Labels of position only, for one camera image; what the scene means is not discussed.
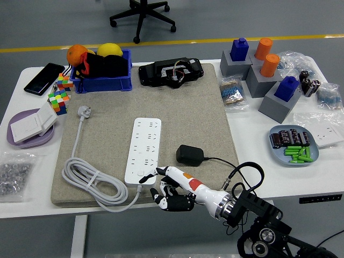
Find large clear bag blue resistors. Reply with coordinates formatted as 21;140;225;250
276;51;322;78

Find clear plastic bag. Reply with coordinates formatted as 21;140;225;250
292;111;344;150

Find robot right hand white shell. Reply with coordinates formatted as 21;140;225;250
138;166;230;217

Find white wall socket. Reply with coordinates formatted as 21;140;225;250
309;126;344;149

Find black smartphone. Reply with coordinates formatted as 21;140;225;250
23;62;66;97

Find large white switch panel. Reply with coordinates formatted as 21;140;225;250
10;112;44;144

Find small clear bag blue resistors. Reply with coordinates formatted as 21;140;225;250
314;82;343;110

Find large yellow lemon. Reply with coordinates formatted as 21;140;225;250
96;42;124;58

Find colourful puzzle cube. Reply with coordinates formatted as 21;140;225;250
47;90;71;116
56;73;74;92

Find clear bag of taped resistors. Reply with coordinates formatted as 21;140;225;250
219;74;250;112

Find white power strip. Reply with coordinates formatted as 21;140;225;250
124;117;162;186

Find orange cylinder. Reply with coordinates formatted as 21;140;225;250
254;37;274;61
259;53;281;78

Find white power strip cord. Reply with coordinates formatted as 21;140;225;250
61;105;142;213

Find black table control panel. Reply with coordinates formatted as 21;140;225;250
299;193;343;204

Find blue plastic bin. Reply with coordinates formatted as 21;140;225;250
69;48;133;94

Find small white switch panel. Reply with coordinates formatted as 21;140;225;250
36;102;59;137

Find orange fruit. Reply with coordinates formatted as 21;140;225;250
66;44;89;67

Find purple plate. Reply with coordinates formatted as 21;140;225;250
6;108;59;149

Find black electronic device with wires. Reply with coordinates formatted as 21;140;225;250
138;57;204;89

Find grey-brown mat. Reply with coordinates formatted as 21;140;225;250
50;63;244;208

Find blue peg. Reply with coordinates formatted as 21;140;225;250
273;76;300;102
230;37;249;62

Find grey block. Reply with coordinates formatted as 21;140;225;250
258;81;303;125
219;50;253;81
246;63;284;99
248;49;269;67

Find black plug adapter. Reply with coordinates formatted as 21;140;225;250
176;144;204;167

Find black office chair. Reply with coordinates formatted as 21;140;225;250
109;0;177;45

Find black and red pouch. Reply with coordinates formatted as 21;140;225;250
64;52;129;94

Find blue-grey plate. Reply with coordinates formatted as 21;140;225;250
269;125;320;167

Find clear bag of metal nuts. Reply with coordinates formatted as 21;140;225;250
0;152;38;203

